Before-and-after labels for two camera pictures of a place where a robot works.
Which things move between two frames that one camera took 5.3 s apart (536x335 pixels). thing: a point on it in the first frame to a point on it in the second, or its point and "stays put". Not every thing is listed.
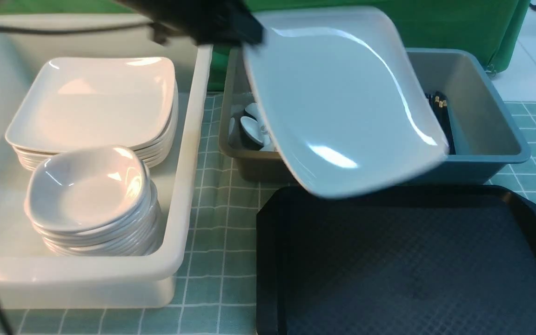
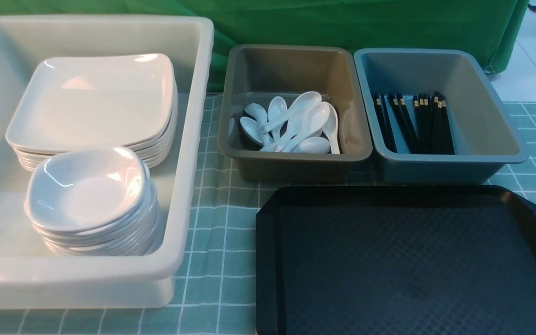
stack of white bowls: x=94 y=201 stays put
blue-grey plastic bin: x=487 y=139 stays put
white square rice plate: x=345 y=99 to x=80 y=103
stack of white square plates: x=77 y=102 stays put
